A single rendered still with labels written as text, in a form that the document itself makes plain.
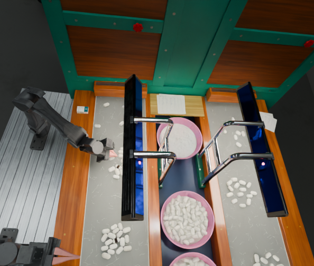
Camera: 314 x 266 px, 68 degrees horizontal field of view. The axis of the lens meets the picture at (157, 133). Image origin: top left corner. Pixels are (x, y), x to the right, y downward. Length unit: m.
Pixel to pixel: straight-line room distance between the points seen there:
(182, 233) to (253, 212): 0.40
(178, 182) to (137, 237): 0.37
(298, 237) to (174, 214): 0.63
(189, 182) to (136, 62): 0.72
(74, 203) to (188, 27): 0.96
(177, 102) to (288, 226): 0.89
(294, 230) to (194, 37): 1.08
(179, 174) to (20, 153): 0.87
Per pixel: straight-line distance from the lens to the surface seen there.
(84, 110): 1.37
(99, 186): 1.23
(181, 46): 1.22
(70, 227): 1.19
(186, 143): 1.37
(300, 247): 1.46
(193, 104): 1.47
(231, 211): 1.33
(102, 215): 1.20
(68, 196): 1.21
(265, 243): 1.38
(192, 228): 1.24
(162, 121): 0.95
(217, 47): 1.26
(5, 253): 0.81
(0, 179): 1.44
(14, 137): 1.52
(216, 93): 1.47
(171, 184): 1.33
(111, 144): 1.10
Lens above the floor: 1.93
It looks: 61 degrees down
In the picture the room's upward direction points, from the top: 17 degrees clockwise
